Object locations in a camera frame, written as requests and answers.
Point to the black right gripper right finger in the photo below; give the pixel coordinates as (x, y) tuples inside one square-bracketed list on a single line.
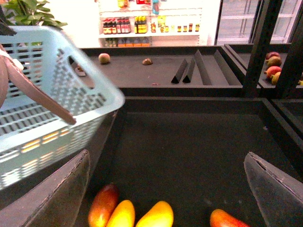
[(278, 195)]

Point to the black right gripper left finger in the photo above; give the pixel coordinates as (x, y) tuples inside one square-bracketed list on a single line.
[(55, 202)]

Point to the light blue plastic basket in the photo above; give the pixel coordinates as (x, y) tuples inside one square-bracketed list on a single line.
[(31, 136)]

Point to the brown basket handle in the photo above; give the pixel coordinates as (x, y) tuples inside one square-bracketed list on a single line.
[(10, 71)]

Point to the yellow mango right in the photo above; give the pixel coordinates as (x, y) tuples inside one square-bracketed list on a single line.
[(220, 218)]

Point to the yellow orange mango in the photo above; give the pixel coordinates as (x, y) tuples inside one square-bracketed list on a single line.
[(160, 215)]

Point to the dark wooden display stand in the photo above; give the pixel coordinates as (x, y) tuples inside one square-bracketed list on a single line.
[(186, 143)]

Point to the black triangular divider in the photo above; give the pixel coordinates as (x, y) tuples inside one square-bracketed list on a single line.
[(189, 71), (179, 74)]

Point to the round green red fruit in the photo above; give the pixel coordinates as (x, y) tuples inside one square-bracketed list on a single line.
[(104, 58)]

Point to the brown fruit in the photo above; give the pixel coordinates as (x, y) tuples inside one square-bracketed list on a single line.
[(147, 61)]

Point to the white shelf with bottles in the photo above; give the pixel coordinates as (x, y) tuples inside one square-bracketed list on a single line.
[(147, 23)]

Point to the green potted plant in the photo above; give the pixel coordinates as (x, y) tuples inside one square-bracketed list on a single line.
[(29, 13)]

